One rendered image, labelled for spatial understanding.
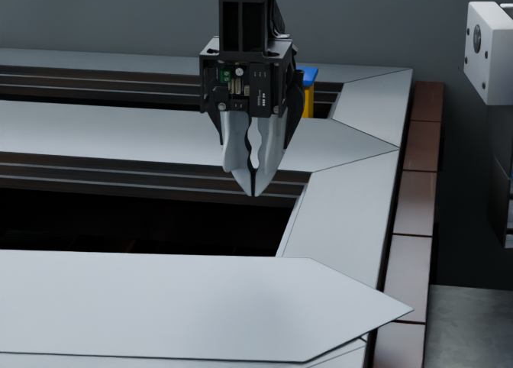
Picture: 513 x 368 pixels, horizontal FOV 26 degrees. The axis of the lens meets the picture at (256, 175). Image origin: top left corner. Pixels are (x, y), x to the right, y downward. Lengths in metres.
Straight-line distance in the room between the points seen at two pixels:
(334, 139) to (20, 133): 0.37
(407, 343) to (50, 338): 0.29
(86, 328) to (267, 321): 0.15
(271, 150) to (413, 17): 0.67
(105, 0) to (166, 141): 0.44
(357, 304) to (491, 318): 0.38
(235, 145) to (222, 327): 0.19
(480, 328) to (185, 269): 0.41
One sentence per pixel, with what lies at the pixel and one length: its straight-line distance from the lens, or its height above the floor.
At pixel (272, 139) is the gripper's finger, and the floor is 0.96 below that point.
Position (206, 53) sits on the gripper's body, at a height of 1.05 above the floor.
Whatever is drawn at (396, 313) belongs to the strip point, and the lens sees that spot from 0.93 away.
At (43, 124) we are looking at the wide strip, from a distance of 1.38.
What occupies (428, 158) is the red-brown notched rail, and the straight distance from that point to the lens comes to 1.34.
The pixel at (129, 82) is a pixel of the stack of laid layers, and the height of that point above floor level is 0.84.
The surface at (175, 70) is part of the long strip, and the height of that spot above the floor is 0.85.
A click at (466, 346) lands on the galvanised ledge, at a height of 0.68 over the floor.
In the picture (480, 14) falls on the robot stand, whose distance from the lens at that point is 1.34.
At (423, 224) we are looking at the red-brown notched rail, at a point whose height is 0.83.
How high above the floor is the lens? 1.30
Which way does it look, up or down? 22 degrees down
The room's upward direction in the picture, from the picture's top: straight up
